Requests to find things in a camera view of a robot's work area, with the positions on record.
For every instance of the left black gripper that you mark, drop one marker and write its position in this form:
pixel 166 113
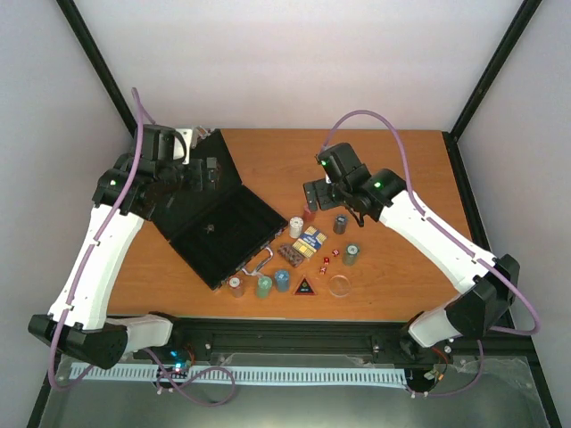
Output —
pixel 199 183

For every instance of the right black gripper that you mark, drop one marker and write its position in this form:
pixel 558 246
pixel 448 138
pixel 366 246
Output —
pixel 324 200

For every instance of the dark blue poker chip stack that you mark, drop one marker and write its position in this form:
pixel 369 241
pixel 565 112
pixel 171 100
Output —
pixel 340 224

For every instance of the blue yellow card deck box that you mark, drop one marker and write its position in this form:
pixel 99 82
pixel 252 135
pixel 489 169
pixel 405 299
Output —
pixel 309 242

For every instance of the black poker set case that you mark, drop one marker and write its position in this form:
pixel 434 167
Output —
pixel 244 224

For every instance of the dark green poker chip stack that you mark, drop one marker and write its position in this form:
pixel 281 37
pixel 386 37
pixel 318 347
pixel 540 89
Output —
pixel 352 252

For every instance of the red poker chip stack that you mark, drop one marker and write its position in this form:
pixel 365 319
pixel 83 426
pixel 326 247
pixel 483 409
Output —
pixel 308 215

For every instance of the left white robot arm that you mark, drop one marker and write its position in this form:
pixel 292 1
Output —
pixel 77 324

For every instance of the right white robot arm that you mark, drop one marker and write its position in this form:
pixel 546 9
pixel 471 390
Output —
pixel 484 282

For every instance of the light blue poker chip stack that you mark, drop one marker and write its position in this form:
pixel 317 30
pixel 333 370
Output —
pixel 282 278

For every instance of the black triangular dealer badge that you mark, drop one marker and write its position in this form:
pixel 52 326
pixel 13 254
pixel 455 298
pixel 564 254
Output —
pixel 304 288

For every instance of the clear round dealer button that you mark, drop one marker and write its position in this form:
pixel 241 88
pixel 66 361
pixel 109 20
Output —
pixel 339 285

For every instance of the light green poker chip stack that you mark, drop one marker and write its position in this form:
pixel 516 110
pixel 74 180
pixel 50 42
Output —
pixel 263 287

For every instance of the orange white poker chip stack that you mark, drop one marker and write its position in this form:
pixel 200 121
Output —
pixel 236 287

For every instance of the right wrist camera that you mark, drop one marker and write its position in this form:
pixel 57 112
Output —
pixel 339 161

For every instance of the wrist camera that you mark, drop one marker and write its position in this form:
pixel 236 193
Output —
pixel 339 161
pixel 161 143

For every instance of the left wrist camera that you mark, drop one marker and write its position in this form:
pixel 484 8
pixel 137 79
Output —
pixel 161 143

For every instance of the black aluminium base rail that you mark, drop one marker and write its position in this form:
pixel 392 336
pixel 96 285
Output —
pixel 376 342

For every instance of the white slotted cable duct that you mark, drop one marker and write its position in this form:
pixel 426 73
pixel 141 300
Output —
pixel 257 376

